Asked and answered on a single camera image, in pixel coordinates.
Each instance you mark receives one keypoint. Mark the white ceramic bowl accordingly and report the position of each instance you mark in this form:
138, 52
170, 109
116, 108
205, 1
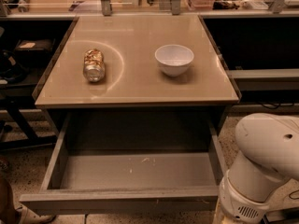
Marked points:
173, 60

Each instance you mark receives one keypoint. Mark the black table leg frame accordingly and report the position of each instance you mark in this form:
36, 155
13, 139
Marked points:
13, 104

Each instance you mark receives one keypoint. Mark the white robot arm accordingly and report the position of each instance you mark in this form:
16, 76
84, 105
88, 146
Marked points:
267, 158

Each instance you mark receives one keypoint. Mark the black box on shelf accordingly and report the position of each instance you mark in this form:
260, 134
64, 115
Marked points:
31, 48

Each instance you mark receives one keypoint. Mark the silver can lying down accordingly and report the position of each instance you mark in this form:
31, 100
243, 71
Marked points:
94, 67

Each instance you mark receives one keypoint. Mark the grey top drawer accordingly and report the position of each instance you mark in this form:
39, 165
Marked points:
125, 161

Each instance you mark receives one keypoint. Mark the person's bare leg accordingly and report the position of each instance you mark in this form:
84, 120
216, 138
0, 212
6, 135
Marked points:
8, 213

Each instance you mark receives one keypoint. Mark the yellow foam-padded gripper finger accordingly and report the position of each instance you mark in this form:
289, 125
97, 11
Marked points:
218, 214

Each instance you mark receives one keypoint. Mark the white clog shoe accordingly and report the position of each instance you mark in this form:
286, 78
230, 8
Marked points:
27, 216

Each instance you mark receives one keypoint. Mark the grey drawer cabinet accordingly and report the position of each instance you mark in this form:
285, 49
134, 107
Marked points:
132, 74

